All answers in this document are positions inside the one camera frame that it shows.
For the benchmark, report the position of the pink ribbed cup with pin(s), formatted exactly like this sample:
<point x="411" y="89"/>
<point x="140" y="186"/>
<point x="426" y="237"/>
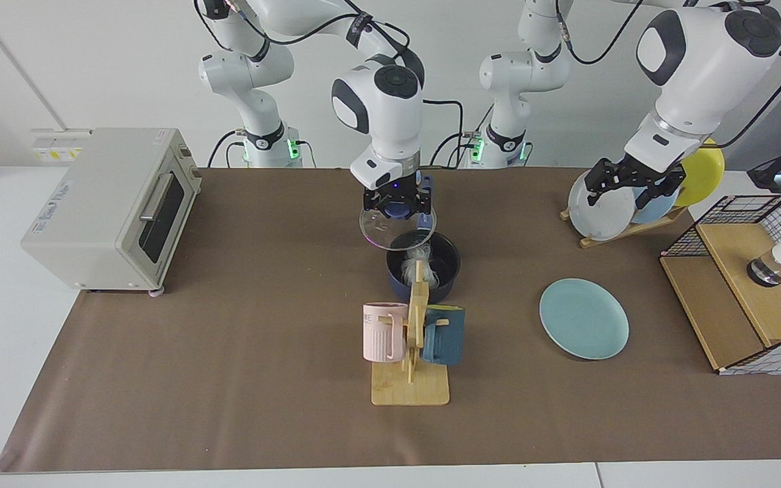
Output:
<point x="380" y="335"/>

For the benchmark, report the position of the brown table cloth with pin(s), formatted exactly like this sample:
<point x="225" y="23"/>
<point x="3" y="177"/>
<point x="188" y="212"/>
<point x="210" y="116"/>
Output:
<point x="228" y="373"/>

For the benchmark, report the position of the light blue plate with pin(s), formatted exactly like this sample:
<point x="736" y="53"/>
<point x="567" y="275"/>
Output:
<point x="655" y="211"/>

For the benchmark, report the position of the pale toaster oven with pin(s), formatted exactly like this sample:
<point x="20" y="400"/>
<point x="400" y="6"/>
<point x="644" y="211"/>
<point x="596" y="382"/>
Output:
<point x="92" y="217"/>

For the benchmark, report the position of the yellow plate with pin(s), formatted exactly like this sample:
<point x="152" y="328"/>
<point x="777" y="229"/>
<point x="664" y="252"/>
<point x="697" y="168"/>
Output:
<point x="702" y="176"/>

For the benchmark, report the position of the white wall socket strip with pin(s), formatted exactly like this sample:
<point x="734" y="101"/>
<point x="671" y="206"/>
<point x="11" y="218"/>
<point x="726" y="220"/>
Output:
<point x="58" y="152"/>

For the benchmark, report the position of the white plate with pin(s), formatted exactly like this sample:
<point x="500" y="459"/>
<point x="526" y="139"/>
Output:
<point x="601" y="220"/>

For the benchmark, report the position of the glass lid with blue knob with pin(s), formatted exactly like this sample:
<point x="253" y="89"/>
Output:
<point x="377" y="234"/>

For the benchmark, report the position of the wooden cup stand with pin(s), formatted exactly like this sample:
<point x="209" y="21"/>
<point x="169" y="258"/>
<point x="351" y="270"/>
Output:
<point x="411" y="390"/>

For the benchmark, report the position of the mint green plate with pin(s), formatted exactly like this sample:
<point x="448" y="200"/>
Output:
<point x="584" y="318"/>

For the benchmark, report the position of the wooden plate rack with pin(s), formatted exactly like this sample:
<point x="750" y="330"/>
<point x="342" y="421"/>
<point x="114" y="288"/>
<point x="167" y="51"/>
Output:
<point x="634" y="228"/>

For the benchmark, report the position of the dark teal cup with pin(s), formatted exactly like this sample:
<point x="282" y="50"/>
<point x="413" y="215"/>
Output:
<point x="448" y="339"/>

